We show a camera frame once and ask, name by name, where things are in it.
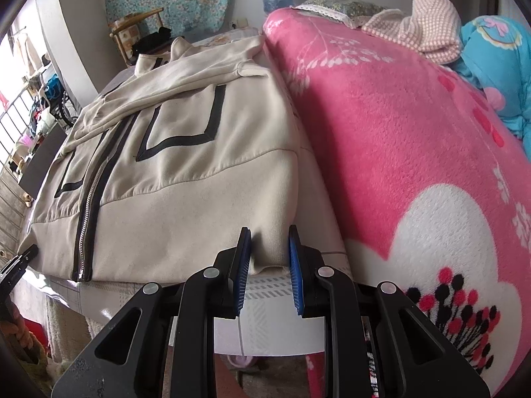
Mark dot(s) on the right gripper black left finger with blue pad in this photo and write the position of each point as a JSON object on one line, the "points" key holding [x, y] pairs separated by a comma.
{"points": [[128, 357]]}

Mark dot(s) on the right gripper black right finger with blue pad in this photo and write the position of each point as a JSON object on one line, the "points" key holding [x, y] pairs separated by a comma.
{"points": [[377, 342]]}

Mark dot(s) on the beige zip jacket black trim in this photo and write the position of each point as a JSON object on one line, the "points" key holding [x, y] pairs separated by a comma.
{"points": [[166, 174]]}

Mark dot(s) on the green knit sleeve forearm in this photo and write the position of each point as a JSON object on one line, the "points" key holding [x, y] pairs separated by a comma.
{"points": [[24, 371]]}

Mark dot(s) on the left hand holding gripper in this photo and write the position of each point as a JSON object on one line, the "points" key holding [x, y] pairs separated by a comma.
{"points": [[18, 335]]}

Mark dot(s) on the metal balcony railing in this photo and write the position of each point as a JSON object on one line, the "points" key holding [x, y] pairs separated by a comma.
{"points": [[15, 123]]}

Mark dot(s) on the dark grey table top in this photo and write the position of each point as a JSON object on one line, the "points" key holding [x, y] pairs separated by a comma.
{"points": [[36, 168]]}

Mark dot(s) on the pink floral fleece blanket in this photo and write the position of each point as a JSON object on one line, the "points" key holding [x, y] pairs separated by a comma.
{"points": [[430, 189]]}

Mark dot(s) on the wooden chair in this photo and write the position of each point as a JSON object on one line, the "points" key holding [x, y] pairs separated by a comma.
{"points": [[125, 32]]}

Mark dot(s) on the black garment on chair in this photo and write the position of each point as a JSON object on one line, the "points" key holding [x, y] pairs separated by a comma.
{"points": [[151, 42]]}

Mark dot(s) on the blue cartoon blanket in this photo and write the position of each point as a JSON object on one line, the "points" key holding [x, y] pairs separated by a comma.
{"points": [[495, 58]]}

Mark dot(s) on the pink checkered knit cloth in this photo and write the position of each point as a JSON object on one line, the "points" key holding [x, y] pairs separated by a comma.
{"points": [[432, 30]]}

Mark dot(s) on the lace trimmed floral pillow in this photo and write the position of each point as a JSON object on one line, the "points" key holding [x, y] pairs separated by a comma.
{"points": [[352, 13]]}

